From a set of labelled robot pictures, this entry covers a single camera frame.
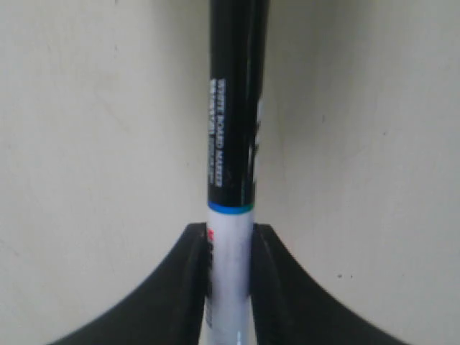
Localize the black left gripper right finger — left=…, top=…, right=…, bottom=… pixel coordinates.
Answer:
left=250, top=224, right=402, bottom=344

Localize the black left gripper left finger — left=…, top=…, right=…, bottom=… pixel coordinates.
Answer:
left=54, top=223, right=208, bottom=344

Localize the black and white whiteboard marker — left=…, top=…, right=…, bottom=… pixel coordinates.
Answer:
left=206, top=1, right=270, bottom=344

